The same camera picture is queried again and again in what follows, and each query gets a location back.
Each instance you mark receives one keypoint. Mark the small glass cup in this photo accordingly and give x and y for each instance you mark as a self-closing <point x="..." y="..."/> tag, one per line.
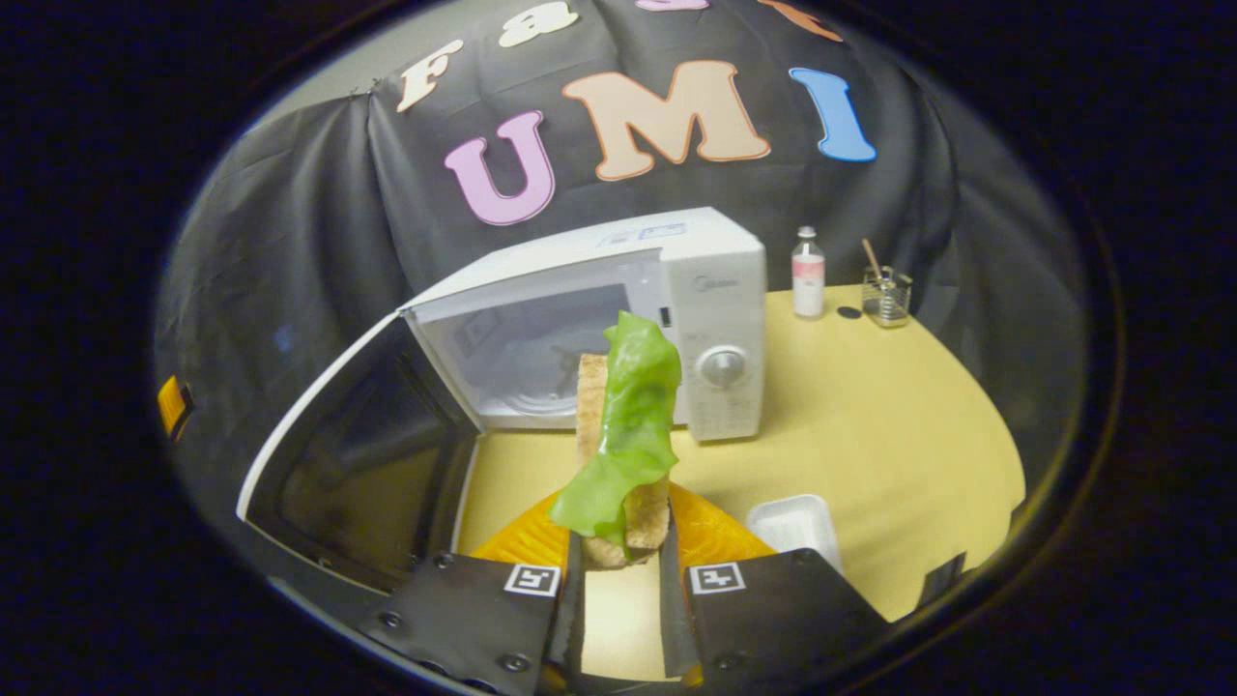
<point x="887" y="300"/>

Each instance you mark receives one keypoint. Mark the white food tray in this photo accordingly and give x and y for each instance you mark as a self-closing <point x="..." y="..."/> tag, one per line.
<point x="794" y="527"/>

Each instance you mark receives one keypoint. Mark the white microwave oven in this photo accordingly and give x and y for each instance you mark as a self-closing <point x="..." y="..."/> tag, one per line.
<point x="720" y="290"/>

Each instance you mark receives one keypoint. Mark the black backdrop cloth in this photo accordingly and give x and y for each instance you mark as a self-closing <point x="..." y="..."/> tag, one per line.
<point x="319" y="222"/>

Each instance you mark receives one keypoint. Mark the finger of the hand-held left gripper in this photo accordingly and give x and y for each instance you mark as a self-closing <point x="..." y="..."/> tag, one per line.
<point x="174" y="406"/>

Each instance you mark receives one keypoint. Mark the wooden stick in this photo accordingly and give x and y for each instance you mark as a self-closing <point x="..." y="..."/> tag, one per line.
<point x="871" y="256"/>

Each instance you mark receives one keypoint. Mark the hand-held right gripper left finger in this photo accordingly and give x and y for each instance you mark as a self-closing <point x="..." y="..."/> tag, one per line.
<point x="565" y="628"/>

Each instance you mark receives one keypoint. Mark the small bottle with pink label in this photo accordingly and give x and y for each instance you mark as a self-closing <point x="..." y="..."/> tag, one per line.
<point x="808" y="275"/>

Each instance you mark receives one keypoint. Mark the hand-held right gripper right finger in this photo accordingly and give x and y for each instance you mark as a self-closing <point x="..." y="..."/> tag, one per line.
<point x="675" y="628"/>

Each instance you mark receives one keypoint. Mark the green lettuce leaf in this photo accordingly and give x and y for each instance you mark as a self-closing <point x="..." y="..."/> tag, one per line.
<point x="633" y="416"/>

